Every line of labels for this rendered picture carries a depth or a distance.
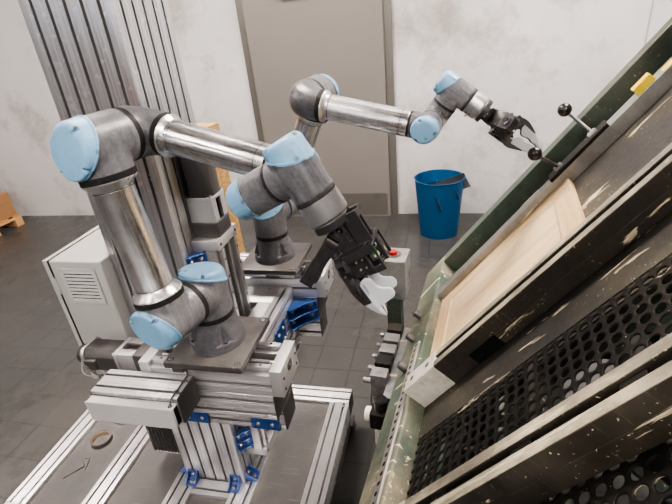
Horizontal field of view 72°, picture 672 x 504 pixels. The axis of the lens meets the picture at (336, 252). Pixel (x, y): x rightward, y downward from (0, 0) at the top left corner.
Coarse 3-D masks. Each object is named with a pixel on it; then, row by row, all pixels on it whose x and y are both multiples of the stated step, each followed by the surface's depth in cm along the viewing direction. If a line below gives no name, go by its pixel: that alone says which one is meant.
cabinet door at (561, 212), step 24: (576, 192) 122; (528, 216) 138; (552, 216) 122; (576, 216) 108; (504, 240) 143; (528, 240) 126; (552, 240) 112; (480, 264) 149; (504, 264) 131; (528, 264) 116; (456, 288) 155; (480, 288) 135; (504, 288) 120; (456, 312) 140
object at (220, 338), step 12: (204, 324) 119; (216, 324) 120; (228, 324) 122; (240, 324) 127; (192, 336) 125; (204, 336) 120; (216, 336) 121; (228, 336) 122; (240, 336) 125; (192, 348) 125; (204, 348) 121; (216, 348) 121; (228, 348) 122
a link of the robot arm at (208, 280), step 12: (192, 264) 121; (204, 264) 120; (216, 264) 120; (180, 276) 115; (192, 276) 113; (204, 276) 114; (216, 276) 116; (192, 288) 112; (204, 288) 114; (216, 288) 116; (228, 288) 122; (204, 300) 113; (216, 300) 117; (228, 300) 121; (216, 312) 119; (228, 312) 122
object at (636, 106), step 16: (656, 80) 113; (640, 96) 116; (656, 96) 114; (624, 112) 118; (640, 112) 117; (608, 128) 121; (624, 128) 120; (592, 144) 124; (608, 144) 123; (576, 160) 127; (592, 160) 126; (560, 176) 130; (576, 176) 129; (544, 192) 134; (528, 208) 137; (512, 224) 141; (496, 240) 145; (480, 256) 149; (464, 272) 154; (448, 288) 158
